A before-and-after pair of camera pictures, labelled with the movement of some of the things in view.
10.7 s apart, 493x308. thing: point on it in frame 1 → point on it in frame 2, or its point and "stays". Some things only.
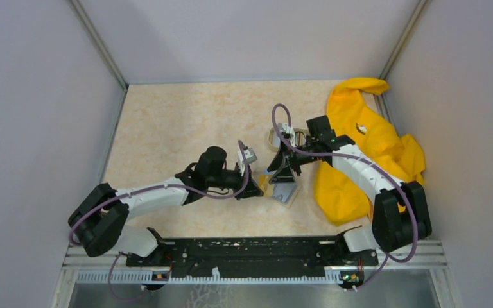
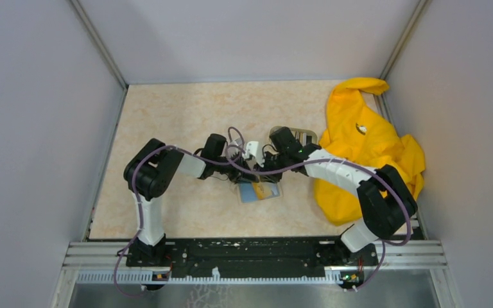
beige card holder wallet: (266, 188) → (235, 188)
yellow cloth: (355, 114) stays
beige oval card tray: (300, 135) stays
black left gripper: (251, 190) → (240, 176)
